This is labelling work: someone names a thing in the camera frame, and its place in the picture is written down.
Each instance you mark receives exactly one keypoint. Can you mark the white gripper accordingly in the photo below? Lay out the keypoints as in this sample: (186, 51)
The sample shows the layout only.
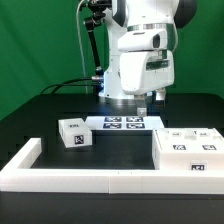
(142, 72)

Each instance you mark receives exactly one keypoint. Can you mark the white cabinet body box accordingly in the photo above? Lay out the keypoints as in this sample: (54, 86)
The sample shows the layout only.
(186, 160)

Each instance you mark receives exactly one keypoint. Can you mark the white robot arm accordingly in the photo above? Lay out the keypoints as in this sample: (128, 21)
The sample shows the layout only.
(142, 38)

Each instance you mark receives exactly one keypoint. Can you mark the white cabinet top block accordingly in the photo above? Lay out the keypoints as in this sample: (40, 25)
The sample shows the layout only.
(75, 133)

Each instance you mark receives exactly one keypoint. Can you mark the white U-shaped fence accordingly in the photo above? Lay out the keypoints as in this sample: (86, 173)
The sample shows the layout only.
(18, 175)

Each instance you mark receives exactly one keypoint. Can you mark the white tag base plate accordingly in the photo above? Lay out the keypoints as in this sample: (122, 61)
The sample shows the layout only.
(124, 123)

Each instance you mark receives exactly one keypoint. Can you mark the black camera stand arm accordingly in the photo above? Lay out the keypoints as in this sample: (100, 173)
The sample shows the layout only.
(97, 18)

